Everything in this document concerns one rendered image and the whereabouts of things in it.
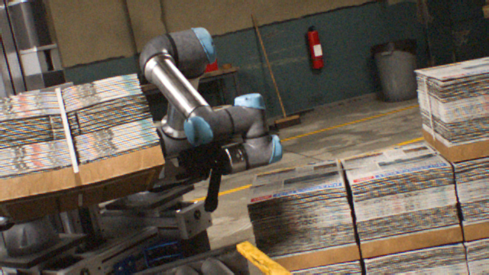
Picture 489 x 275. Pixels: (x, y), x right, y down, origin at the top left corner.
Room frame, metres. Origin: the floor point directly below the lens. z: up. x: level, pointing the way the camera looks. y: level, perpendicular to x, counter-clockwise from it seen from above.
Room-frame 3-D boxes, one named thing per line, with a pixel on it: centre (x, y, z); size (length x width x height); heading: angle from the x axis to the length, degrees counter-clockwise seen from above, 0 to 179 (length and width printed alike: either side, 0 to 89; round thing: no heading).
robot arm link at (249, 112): (1.78, -0.02, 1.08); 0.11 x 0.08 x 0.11; 115
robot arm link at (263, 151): (1.79, -0.04, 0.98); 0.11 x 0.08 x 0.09; 107
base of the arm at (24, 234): (1.91, 0.65, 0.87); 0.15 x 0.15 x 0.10
